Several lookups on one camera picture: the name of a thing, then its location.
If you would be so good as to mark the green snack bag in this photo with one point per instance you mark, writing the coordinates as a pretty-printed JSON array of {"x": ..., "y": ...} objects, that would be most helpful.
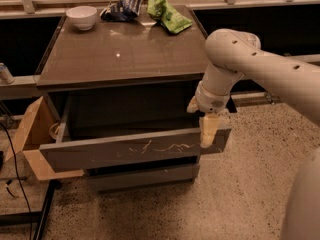
[{"x": 164, "y": 13}]

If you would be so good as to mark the cardboard box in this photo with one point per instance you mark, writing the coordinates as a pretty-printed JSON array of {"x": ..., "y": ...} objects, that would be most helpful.
[{"x": 33, "y": 131}]

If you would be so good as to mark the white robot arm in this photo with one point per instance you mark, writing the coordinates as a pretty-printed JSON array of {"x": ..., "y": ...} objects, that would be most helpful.
[{"x": 234, "y": 54}]

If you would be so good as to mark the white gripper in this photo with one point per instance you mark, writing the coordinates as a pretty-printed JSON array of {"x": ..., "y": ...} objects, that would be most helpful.
[{"x": 210, "y": 101}]

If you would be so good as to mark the grey bottom drawer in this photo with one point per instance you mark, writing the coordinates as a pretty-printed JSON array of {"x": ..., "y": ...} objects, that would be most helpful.
[{"x": 151, "y": 177}]

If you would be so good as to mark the black metal floor frame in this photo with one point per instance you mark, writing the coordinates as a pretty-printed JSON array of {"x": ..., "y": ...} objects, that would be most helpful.
[{"x": 35, "y": 219}]

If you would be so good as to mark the grey top drawer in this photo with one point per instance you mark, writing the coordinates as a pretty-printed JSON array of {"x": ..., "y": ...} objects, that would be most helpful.
[{"x": 96, "y": 136}]

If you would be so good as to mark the white ceramic bowl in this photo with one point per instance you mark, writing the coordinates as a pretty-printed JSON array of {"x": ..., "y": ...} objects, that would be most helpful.
[{"x": 82, "y": 17}]

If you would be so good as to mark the blue snack bag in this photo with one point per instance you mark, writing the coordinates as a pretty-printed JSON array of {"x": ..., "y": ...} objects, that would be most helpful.
[{"x": 121, "y": 11}]

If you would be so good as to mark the grey drawer cabinet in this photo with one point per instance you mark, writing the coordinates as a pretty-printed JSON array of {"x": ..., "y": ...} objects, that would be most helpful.
[{"x": 120, "y": 63}]

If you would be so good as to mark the grey drawer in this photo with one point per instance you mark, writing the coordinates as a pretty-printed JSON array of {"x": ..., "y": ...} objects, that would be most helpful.
[
  {"x": 151, "y": 177},
  {"x": 96, "y": 136}
]

